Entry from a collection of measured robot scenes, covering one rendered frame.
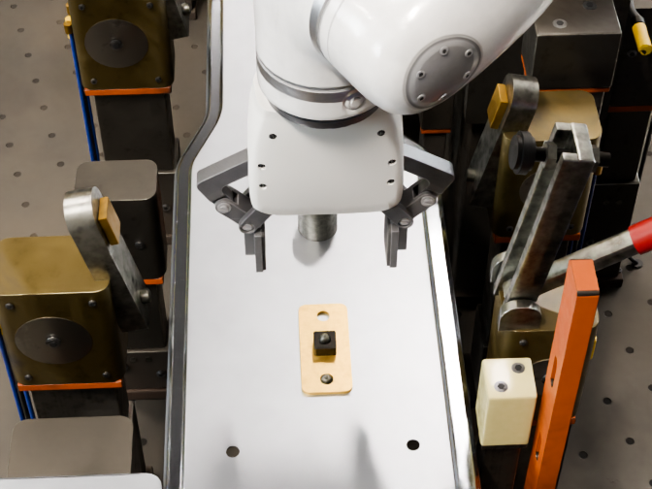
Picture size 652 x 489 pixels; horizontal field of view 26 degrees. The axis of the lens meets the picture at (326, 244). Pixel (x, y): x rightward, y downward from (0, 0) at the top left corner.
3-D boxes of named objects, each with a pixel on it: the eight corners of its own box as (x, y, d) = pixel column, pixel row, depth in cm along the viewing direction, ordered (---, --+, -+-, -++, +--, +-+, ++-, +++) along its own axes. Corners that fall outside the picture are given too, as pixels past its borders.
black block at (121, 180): (86, 363, 144) (44, 160, 122) (183, 359, 145) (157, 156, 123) (83, 406, 141) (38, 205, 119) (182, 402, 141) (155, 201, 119)
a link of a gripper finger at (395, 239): (433, 168, 96) (428, 234, 101) (386, 170, 95) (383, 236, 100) (438, 203, 93) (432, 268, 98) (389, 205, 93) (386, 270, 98)
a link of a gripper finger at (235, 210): (262, 174, 95) (265, 240, 100) (214, 176, 95) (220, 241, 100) (263, 209, 93) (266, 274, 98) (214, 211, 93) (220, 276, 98)
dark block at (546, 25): (484, 312, 148) (528, -5, 117) (551, 310, 148) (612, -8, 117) (490, 351, 145) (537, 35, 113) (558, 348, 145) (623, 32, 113)
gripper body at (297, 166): (404, 27, 89) (397, 153, 97) (241, 32, 89) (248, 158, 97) (413, 109, 84) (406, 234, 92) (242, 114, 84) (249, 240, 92)
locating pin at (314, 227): (298, 225, 118) (296, 170, 113) (336, 224, 118) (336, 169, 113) (299, 254, 116) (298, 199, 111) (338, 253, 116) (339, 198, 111)
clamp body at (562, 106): (462, 360, 145) (495, 88, 117) (567, 356, 145) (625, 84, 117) (469, 413, 140) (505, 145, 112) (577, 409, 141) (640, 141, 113)
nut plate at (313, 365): (298, 307, 110) (298, 297, 109) (346, 305, 110) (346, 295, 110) (302, 395, 105) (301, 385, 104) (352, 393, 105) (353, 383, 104)
